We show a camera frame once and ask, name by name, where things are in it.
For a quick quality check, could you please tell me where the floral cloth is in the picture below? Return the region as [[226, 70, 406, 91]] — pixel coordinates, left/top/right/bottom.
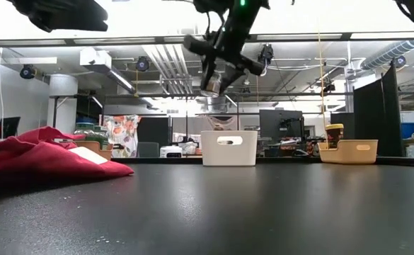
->
[[102, 114, 142, 159]]

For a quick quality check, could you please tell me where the tan plastic bin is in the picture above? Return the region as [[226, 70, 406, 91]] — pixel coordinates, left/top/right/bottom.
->
[[318, 139, 379, 165]]

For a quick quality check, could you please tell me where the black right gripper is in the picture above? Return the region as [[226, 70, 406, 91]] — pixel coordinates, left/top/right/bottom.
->
[[183, 13, 266, 96]]

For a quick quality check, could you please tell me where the white ceiling light bar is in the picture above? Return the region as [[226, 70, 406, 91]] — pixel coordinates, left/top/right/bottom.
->
[[1, 56, 58, 66]]

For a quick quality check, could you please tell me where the black table frame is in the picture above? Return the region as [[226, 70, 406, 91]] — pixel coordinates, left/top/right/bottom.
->
[[110, 157, 414, 168]]

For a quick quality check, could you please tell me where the black desk monitor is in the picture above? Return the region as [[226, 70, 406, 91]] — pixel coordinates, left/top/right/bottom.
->
[[258, 108, 305, 141]]

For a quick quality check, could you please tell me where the black overhead frame bar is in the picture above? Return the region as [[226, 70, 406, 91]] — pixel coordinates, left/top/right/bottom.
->
[[0, 32, 414, 47]]

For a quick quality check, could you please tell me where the white ceiling unit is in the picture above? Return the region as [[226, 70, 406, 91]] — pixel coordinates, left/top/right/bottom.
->
[[79, 47, 113, 69]]

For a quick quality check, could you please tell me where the black hanging device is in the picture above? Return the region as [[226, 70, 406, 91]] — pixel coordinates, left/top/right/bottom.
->
[[258, 43, 275, 77]]

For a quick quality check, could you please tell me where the blue storage bin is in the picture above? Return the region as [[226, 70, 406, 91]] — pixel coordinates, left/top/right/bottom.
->
[[401, 122, 414, 140]]

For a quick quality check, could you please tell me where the white round column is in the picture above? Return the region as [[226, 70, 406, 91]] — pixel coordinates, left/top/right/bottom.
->
[[48, 73, 79, 135]]

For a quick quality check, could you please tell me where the yellow-lid spice jar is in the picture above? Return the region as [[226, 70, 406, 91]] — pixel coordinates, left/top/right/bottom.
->
[[324, 123, 345, 149]]

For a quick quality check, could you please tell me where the tall black partition panel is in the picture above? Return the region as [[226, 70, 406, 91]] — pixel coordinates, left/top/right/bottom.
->
[[353, 59, 405, 158]]

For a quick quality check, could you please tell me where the white plastic bin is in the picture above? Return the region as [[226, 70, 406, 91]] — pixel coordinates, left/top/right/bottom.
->
[[200, 130, 259, 167]]

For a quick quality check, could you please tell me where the red cloth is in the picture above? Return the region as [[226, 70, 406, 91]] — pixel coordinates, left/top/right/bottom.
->
[[0, 126, 135, 185]]

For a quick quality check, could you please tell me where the silver ceiling duct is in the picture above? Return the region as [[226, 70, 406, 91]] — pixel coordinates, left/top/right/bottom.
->
[[195, 94, 236, 113], [360, 39, 414, 71]]

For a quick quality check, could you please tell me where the white printer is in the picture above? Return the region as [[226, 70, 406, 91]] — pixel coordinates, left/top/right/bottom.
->
[[159, 145, 184, 159]]

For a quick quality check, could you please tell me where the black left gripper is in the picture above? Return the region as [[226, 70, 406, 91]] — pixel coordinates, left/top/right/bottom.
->
[[6, 0, 109, 33]]

